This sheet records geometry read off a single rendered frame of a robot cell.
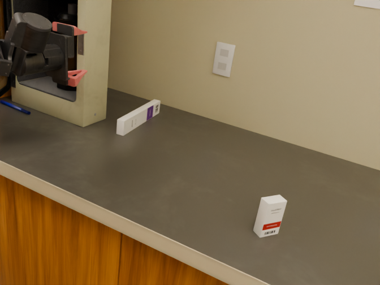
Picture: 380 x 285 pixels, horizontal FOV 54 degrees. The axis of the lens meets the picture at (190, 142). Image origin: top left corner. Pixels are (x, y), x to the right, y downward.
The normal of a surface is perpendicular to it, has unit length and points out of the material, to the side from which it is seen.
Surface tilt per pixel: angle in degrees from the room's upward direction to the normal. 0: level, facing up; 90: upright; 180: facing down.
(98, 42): 90
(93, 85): 90
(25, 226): 90
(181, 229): 0
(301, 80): 90
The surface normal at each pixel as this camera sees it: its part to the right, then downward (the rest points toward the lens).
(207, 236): 0.14, -0.90
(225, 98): -0.46, 0.30
